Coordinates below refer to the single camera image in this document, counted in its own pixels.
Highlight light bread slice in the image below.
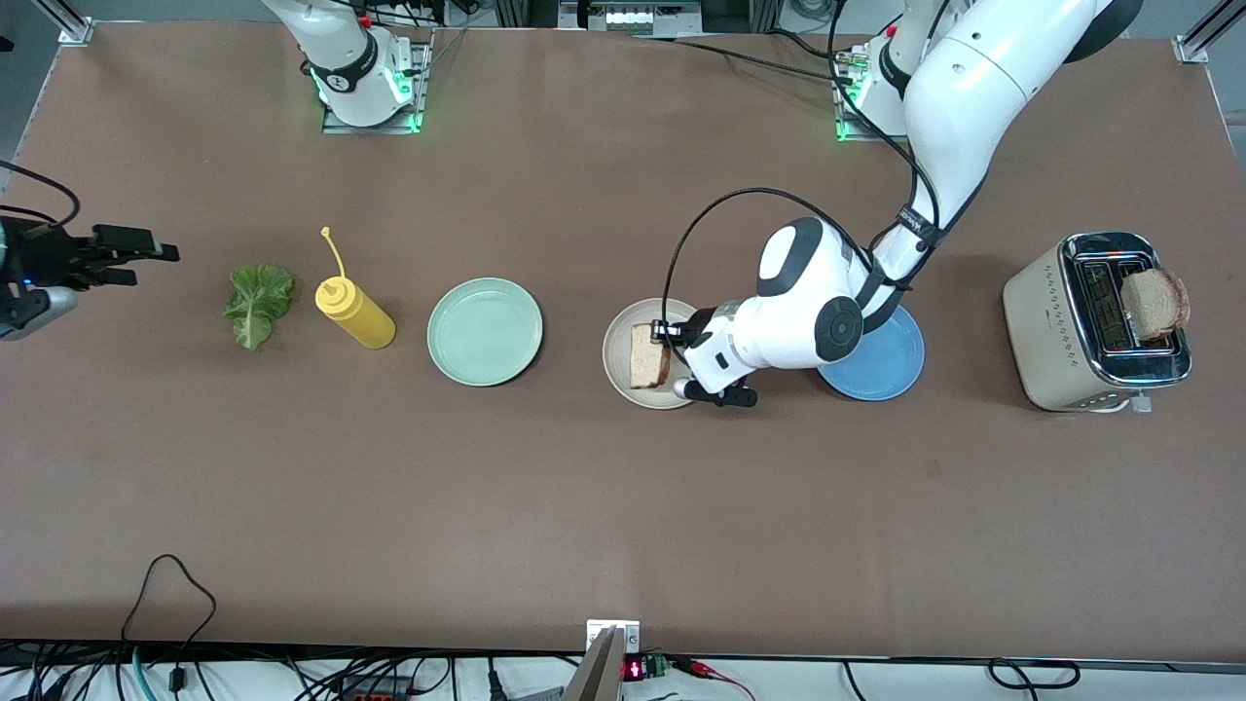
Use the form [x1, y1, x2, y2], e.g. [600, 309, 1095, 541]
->
[629, 323, 673, 390]

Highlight green lettuce leaf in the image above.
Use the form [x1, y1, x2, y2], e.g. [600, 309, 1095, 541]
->
[223, 265, 295, 351]

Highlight yellow squeeze bottle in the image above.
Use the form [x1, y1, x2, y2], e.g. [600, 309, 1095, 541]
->
[314, 227, 397, 350]

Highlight dark toasted bread slice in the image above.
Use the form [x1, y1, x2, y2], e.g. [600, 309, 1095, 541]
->
[1119, 268, 1191, 342]

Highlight beige plate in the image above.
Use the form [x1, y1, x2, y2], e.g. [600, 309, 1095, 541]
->
[602, 298, 704, 410]

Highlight pale green plate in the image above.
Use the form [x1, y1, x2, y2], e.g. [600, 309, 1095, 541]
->
[427, 277, 544, 387]

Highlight blue plate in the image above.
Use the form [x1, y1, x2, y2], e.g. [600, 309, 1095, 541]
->
[816, 304, 926, 402]

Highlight grey metal bar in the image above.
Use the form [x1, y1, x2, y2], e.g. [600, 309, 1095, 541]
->
[560, 628, 625, 701]

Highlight beige chrome toaster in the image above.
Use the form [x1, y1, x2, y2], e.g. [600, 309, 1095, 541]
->
[1003, 231, 1193, 414]

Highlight aluminium corner bracket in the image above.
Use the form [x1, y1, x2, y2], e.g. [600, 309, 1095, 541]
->
[1173, 0, 1246, 65]
[29, 0, 95, 46]

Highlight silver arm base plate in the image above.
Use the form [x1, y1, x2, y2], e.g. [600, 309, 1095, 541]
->
[321, 27, 431, 135]
[832, 39, 911, 145]

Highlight black table cable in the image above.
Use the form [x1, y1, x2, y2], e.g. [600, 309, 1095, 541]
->
[633, 32, 860, 87]

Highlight small silver mounting bracket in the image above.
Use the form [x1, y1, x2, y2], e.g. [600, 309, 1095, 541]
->
[586, 619, 641, 655]

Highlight metal frame device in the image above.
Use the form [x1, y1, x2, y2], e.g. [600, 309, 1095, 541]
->
[558, 0, 704, 37]

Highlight red clip wires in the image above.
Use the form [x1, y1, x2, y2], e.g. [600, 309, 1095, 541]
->
[672, 657, 758, 701]

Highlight black looped cable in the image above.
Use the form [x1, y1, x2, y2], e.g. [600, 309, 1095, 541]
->
[120, 554, 218, 694]

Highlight black coiled cable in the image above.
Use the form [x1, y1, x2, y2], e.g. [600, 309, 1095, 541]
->
[988, 658, 1083, 691]

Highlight white toaster cord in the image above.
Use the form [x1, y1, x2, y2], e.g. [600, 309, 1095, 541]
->
[1085, 389, 1155, 416]

